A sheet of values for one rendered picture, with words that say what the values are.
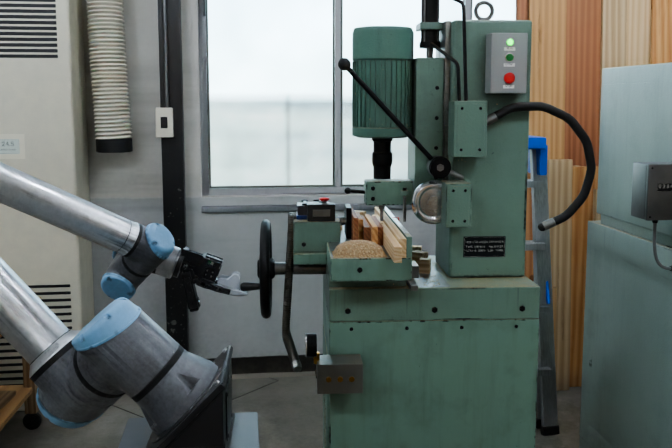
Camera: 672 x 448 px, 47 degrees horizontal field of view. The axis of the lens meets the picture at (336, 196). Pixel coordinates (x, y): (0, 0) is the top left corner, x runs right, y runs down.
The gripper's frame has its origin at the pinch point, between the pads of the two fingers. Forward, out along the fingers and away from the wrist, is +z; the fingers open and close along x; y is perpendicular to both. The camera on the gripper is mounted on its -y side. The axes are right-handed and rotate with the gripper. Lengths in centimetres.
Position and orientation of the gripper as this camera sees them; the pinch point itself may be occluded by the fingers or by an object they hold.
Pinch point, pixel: (242, 294)
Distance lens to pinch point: 220.6
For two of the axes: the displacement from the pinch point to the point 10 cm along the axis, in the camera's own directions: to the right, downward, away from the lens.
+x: -0.6, -1.2, 9.9
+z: 9.4, 3.4, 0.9
